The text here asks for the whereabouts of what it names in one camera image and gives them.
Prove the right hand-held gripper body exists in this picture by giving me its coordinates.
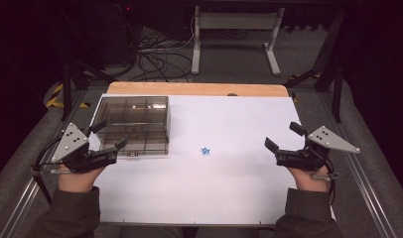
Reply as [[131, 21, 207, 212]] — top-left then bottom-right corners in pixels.
[[274, 125, 361, 173]]

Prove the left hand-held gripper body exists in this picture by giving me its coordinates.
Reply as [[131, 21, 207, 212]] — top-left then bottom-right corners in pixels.
[[51, 122, 119, 175]]

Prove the clear plastic compartment box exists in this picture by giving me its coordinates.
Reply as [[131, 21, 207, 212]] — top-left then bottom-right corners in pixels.
[[93, 95, 172, 158]]

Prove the person's left hand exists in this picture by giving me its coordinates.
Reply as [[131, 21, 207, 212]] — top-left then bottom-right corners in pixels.
[[58, 165, 106, 193]]

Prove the person's right hand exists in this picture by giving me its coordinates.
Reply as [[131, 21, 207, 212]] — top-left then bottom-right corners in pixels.
[[287, 165, 332, 193]]

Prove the yellow black hazard tape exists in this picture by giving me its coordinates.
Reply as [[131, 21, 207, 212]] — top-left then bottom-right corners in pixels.
[[45, 82, 91, 109]]

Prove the black metal stand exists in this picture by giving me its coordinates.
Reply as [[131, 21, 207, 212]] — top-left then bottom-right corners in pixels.
[[283, 9, 346, 124], [56, 59, 118, 122]]

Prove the white table sheet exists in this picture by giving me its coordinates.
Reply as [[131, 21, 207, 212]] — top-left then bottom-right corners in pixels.
[[89, 93, 336, 226]]

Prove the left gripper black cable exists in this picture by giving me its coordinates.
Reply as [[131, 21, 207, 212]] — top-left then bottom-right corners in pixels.
[[31, 133, 66, 207]]

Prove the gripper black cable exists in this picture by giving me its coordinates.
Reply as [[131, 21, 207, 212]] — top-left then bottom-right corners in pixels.
[[321, 158, 340, 206], [31, 133, 66, 207]]

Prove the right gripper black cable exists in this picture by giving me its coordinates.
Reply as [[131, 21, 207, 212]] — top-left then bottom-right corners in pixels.
[[321, 158, 340, 206]]

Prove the aluminium rail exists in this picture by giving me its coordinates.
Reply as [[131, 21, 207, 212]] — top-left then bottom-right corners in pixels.
[[317, 92, 397, 238], [0, 89, 91, 238]]

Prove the bundle of floor cables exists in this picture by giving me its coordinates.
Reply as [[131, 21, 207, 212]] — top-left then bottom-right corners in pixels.
[[127, 31, 195, 83]]

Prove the white metal table frame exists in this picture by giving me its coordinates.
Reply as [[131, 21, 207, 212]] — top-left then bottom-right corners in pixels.
[[191, 5, 286, 76]]

